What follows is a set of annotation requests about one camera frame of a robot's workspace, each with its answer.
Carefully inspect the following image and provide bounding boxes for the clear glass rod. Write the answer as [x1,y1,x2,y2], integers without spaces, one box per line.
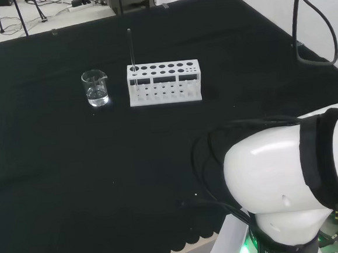
[127,28,140,91]

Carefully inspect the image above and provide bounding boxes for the white test tube rack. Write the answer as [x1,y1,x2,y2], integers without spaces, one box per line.
[126,58,203,108]

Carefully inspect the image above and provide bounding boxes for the white power strip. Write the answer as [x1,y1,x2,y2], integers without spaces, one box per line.
[67,2,93,13]

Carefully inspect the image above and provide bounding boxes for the clear glass beaker with water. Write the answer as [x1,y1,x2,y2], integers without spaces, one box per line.
[81,68,110,109]

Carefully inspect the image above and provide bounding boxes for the black bench cloth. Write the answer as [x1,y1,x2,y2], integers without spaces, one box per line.
[0,0,338,253]

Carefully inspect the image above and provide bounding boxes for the black cable bundle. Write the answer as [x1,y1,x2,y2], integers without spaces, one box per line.
[187,115,311,237]

